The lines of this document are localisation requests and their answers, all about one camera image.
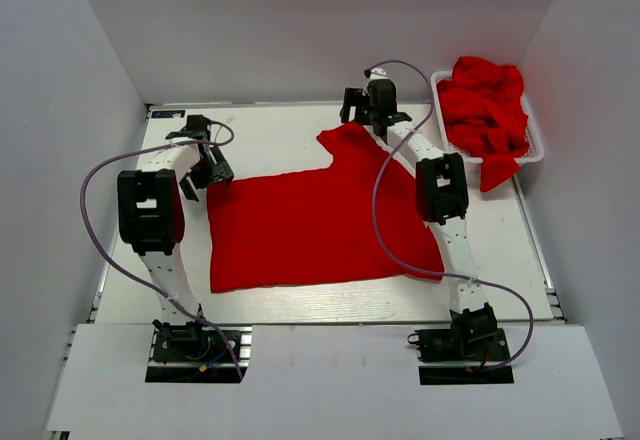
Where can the pile of red t-shirts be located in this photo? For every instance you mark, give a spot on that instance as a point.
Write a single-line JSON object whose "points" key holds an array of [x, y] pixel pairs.
{"points": [[482, 89]]}

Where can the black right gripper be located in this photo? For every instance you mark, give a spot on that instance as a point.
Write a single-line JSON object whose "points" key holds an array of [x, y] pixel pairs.
{"points": [[354, 97]]}

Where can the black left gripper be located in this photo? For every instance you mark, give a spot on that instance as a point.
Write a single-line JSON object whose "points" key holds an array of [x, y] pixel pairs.
{"points": [[220, 172]]}

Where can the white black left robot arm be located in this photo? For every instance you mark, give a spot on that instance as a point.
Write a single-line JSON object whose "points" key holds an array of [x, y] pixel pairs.
{"points": [[151, 220]]}

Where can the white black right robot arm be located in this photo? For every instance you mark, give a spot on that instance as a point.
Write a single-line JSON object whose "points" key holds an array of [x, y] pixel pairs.
{"points": [[442, 200]]}

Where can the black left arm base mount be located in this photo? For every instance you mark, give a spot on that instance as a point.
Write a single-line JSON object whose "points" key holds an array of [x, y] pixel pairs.
{"points": [[197, 355]]}

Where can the white plastic laundry basket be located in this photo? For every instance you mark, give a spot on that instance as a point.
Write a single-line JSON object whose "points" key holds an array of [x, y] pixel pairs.
{"points": [[451, 133]]}

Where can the small blue table label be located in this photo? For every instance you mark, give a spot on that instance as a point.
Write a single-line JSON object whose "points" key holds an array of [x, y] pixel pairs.
{"points": [[167, 114]]}

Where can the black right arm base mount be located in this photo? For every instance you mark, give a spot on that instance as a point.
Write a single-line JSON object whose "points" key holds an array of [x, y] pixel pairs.
{"points": [[441, 362]]}

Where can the red t-shirt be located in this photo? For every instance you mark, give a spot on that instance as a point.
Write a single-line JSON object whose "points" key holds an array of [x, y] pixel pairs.
{"points": [[353, 220]]}

